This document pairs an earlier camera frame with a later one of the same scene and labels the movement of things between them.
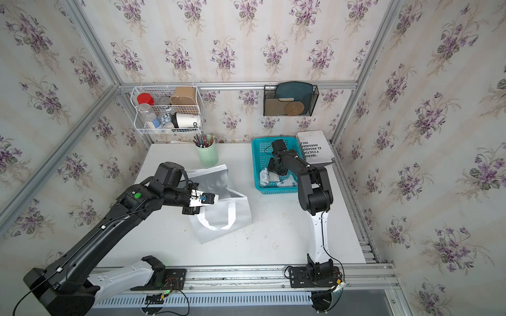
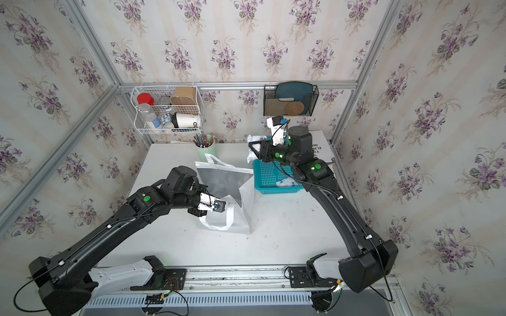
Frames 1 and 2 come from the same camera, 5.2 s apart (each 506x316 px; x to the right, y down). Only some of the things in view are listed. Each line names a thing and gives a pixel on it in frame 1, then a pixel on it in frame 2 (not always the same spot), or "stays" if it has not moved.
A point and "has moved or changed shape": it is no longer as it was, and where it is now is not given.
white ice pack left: x=290 y=181 stays
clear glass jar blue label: x=148 y=116 stays
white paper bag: x=232 y=212 has moved or changed shape
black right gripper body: x=272 y=166 → x=281 y=153
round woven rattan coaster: x=294 y=108 stays
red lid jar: x=145 y=98 stays
